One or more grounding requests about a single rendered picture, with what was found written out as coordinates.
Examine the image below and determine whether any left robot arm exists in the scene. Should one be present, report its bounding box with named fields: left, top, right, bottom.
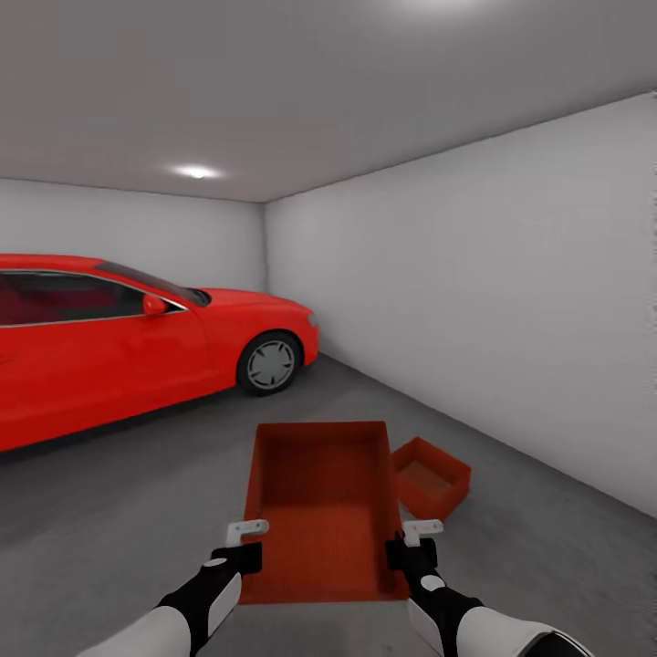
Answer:
left=76, top=519, right=269, bottom=657

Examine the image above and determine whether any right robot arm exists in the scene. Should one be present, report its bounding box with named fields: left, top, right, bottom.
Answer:
left=385, top=519, right=595, bottom=657

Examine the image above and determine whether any storage box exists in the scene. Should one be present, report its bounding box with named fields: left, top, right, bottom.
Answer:
left=238, top=421, right=412, bottom=605
left=391, top=437, right=472, bottom=522

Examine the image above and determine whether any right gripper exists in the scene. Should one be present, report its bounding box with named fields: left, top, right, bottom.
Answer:
left=385, top=534, right=438, bottom=579

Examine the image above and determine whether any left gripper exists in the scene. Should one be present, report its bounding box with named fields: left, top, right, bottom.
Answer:
left=211, top=542, right=263, bottom=577

